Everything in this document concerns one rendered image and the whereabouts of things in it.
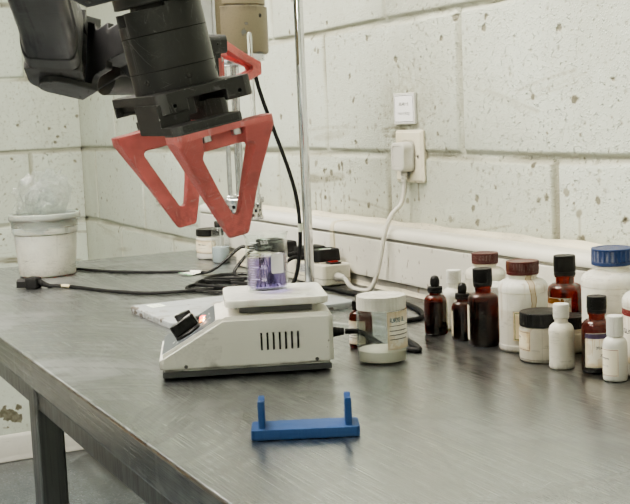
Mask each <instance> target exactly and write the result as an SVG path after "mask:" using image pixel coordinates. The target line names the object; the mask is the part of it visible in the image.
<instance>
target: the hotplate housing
mask: <svg viewBox="0 0 630 504"><path fill-rule="evenodd" d="M214 310H215V321H214V322H213V323H211V324H210V325H208V326H206V327H205V328H203V329H202V330H200V331H199V332H197V333H196V334H194V335H193V336H191V337H189V338H188V339H186V340H185V341H183V342H182V343H180V344H179V345H177V346H175V347H174V348H172V349H171V350H169V351H168V352H166V353H165V354H163V355H162V351H163V345H164V341H163V342H162V348H161V354H160V361H159V363H160V370H163V379H168V378H174V379H183V378H186V377H200V376H216V375H232V374H248V373H264V372H280V371H296V370H320V369H328V368H332V363H331V361H330V360H331V359H334V344H333V336H334V337H336V336H340V335H344V328H343V327H342V328H340V327H337V328H336V327H333V317H332V314H331V312H330V311H329V309H328V308H327V306H326V305H325V303H319V304H301V305H284V306H266V307H249V308H226V307H225V306H224V301H222V302H221V303H216V304H214Z"/></svg>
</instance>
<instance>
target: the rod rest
mask: <svg viewBox="0 0 630 504"><path fill-rule="evenodd" d="M343 394H344V417H343V418H321V419H300V420H278V421H266V419H265V398H264V395H259V396H258V401H257V408H258V421H257V422H252V427H251V440H252V441H268V440H290V439H311V438H333V437H354V436H360V424H359V420H358V418H357V417H352V407H351V397H350V392H349V391H344V392H343Z"/></svg>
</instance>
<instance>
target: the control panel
mask: <svg viewBox="0 0 630 504"><path fill-rule="evenodd" d="M203 315H205V316H204V317H203V318H205V319H204V320H203V321H201V322H200V320H201V319H202V318H201V319H199V320H198V323H199V324H200V327H199V328H198V329H197V330H195V331H194V332H193V333H191V334H190V335H188V336H187V337H185V338H183V339H181V340H179V341H177V340H176V338H175V337H174V335H173V334H172V332H171V333H169V334H168V335H166V336H165V339H164V345H163V351H162V355H163V354H165V353H166V352H168V351H169V350H171V349H172V348H174V347H175V346H177V345H179V344H180V343H182V342H183V341H185V340H186V339H188V338H189V337H191V336H193V335H194V334H196V333H197V332H199V331H200V330H202V329H203V328H205V327H206V326H208V325H210V324H211V323H213V322H214V321H215V310H214V305H213V306H211V307H210V308H208V309H207V310H205V311H204V312H202V313H200V314H199V315H198V316H200V317H201V316H203Z"/></svg>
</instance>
